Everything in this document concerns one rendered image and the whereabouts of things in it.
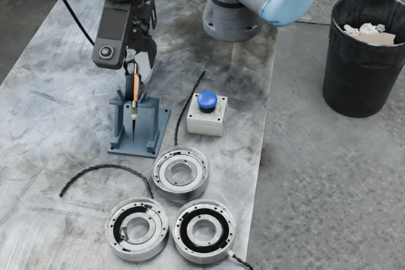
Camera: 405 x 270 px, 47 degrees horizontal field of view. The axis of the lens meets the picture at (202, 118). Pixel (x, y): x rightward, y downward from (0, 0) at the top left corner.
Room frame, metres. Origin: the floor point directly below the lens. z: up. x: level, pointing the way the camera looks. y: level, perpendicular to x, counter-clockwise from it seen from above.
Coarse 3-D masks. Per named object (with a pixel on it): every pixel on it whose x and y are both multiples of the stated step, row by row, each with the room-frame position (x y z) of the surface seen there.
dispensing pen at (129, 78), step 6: (132, 60) 0.66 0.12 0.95; (138, 66) 0.65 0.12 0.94; (126, 78) 0.63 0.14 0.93; (132, 78) 0.63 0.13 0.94; (126, 84) 0.62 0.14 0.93; (132, 84) 0.62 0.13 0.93; (126, 90) 0.62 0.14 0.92; (132, 90) 0.61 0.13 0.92; (126, 96) 0.61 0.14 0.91; (132, 96) 0.61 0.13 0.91; (132, 102) 0.61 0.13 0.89; (132, 108) 0.61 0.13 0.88; (132, 114) 0.60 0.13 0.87
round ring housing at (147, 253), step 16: (128, 208) 0.42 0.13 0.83; (160, 208) 0.41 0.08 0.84; (112, 224) 0.39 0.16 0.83; (128, 224) 0.39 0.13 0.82; (144, 224) 0.40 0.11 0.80; (112, 240) 0.36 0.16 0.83; (128, 240) 0.36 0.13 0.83; (144, 240) 0.36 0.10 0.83; (160, 240) 0.35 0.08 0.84; (128, 256) 0.33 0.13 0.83; (144, 256) 0.33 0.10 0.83
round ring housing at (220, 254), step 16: (192, 208) 0.41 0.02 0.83; (208, 208) 0.41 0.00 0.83; (224, 208) 0.40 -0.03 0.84; (176, 224) 0.38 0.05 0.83; (192, 224) 0.38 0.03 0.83; (208, 224) 0.39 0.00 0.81; (176, 240) 0.35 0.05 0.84; (192, 240) 0.35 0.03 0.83; (208, 240) 0.35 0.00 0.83; (192, 256) 0.32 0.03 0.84; (208, 256) 0.32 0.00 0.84; (224, 256) 0.33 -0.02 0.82
